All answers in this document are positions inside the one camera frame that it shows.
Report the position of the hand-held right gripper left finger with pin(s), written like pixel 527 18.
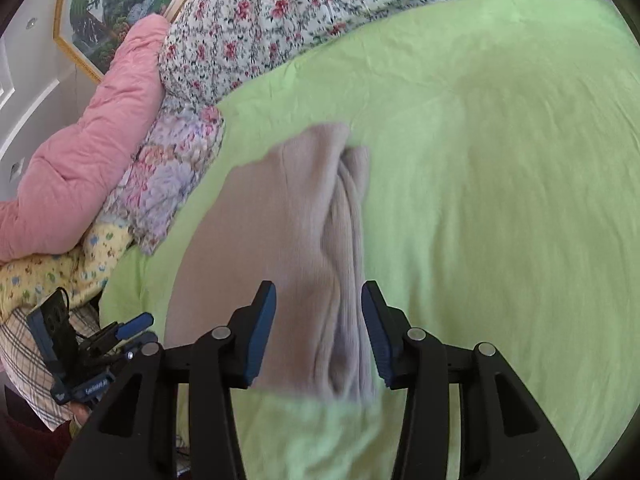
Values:
pixel 260 340

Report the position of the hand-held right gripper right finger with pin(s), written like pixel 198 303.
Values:
pixel 377 340

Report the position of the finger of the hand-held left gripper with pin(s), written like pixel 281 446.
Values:
pixel 134 324

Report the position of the beige knitted sweater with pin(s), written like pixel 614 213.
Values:
pixel 280 240

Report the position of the plaid cloth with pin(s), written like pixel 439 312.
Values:
pixel 25 355

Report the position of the yellow cartoon-print cloth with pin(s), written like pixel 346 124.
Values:
pixel 55 270

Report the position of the pastel floral pillow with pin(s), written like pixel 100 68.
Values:
pixel 165 175

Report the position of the pink quilt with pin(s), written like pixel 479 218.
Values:
pixel 85 160

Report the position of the green bed sheet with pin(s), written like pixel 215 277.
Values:
pixel 480 200

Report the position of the framed landscape painting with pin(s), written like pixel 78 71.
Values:
pixel 115 5

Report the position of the white rose-print quilt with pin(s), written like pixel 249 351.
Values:
pixel 280 5

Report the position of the white wall switch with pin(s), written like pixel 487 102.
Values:
pixel 16 168

